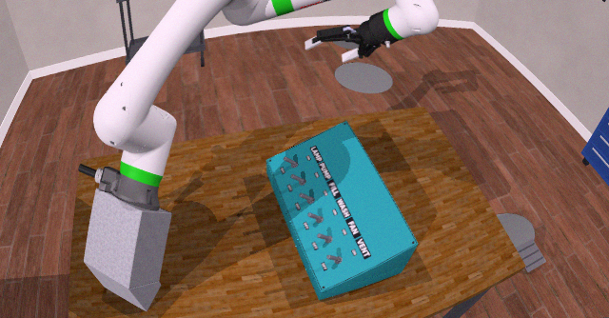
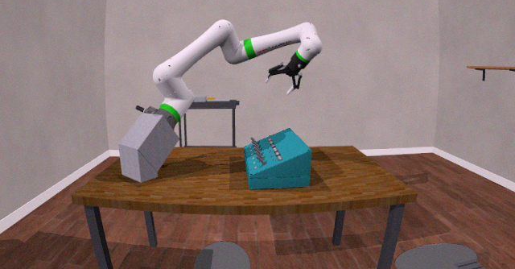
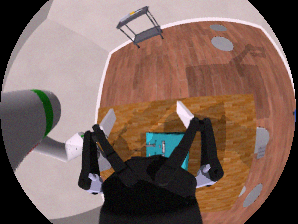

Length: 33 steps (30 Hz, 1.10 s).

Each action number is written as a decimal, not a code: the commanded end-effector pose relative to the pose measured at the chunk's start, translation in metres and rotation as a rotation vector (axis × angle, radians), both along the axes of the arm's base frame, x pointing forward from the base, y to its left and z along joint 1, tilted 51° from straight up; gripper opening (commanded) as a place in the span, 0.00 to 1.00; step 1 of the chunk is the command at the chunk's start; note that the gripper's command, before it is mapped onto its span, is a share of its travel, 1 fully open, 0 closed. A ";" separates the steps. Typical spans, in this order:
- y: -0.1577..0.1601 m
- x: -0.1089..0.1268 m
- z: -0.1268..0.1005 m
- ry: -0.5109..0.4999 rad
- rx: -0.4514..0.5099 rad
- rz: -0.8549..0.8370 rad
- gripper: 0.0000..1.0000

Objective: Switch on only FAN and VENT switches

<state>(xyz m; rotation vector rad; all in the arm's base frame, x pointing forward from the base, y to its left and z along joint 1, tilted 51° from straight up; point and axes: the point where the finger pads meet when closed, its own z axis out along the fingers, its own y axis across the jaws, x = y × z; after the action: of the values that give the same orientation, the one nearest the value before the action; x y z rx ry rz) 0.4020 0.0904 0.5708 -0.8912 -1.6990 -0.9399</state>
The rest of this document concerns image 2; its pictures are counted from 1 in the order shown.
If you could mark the teal switch console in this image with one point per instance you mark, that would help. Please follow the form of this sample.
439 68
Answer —
285 161

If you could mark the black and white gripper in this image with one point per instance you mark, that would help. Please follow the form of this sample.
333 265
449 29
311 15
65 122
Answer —
275 71

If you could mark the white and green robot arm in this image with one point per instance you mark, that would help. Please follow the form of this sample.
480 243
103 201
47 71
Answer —
168 75

